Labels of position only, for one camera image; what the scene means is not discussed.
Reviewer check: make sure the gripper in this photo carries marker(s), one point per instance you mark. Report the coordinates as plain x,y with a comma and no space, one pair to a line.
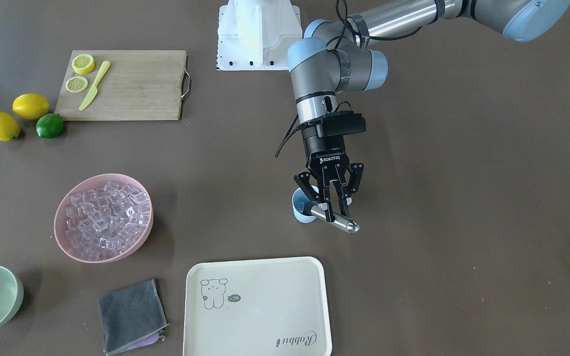
323,148

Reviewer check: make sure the blue plastic cup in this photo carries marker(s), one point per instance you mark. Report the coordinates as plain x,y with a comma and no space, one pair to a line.
299,203

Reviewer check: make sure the steel muddler rod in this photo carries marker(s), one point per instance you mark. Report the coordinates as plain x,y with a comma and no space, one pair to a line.
342,222

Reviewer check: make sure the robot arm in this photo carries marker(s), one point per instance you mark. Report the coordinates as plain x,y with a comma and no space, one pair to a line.
334,57

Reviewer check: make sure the pink bowl of ice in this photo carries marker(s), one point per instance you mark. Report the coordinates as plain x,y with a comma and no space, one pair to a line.
103,219

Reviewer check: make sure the beige rabbit tray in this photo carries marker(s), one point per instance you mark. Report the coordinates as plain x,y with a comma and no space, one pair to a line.
265,307

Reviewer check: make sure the wooden cutting board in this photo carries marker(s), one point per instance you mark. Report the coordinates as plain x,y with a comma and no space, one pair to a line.
139,85

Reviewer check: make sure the grey folded cloth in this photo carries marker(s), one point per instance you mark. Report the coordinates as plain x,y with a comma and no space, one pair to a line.
131,318

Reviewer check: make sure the yellow plastic knife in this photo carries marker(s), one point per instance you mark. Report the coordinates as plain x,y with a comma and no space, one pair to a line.
93,90

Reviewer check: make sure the lemon half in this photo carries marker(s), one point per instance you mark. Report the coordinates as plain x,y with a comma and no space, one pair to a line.
76,84
83,64

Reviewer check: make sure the green lime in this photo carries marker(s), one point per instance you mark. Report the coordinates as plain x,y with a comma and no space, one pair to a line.
50,126

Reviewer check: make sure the yellow lemon far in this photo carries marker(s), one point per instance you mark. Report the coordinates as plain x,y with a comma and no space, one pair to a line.
31,106

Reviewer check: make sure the yellow lemon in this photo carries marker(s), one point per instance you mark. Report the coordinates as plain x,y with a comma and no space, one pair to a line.
9,127
31,106

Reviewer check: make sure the yellow lemon near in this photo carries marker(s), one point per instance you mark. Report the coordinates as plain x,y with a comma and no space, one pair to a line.
9,127

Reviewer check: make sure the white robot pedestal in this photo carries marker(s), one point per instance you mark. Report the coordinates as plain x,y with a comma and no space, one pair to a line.
256,34

